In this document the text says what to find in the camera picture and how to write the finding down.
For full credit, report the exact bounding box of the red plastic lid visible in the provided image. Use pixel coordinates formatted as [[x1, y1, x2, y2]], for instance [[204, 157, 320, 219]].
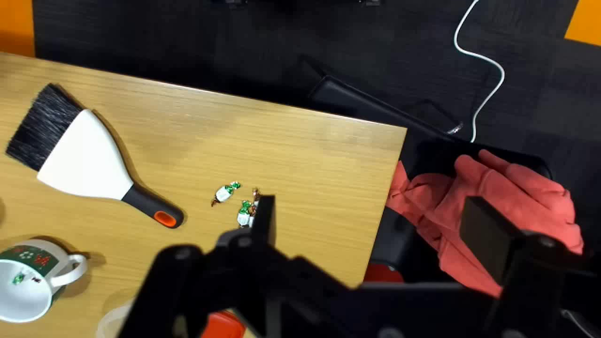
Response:
[[200, 310, 247, 338]]

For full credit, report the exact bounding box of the white mug with green print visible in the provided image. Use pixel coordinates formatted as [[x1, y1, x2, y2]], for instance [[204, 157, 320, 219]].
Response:
[[0, 238, 89, 325]]

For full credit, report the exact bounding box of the black chair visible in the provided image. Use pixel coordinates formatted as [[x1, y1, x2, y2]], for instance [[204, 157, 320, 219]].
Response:
[[302, 56, 555, 291]]

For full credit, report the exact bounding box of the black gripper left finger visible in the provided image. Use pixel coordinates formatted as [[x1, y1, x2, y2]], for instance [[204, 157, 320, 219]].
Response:
[[249, 193, 277, 249]]

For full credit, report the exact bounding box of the salmon red cloth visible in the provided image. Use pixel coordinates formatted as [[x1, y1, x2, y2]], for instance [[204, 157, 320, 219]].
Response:
[[384, 148, 585, 300]]

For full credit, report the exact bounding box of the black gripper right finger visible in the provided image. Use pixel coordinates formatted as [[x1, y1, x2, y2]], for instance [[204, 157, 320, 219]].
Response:
[[458, 195, 523, 287]]

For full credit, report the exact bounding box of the white cable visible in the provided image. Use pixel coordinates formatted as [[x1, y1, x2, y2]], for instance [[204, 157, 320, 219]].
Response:
[[452, 0, 506, 144]]

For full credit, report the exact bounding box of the clear plastic container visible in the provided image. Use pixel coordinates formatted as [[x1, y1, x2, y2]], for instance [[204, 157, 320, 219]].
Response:
[[93, 300, 134, 338]]

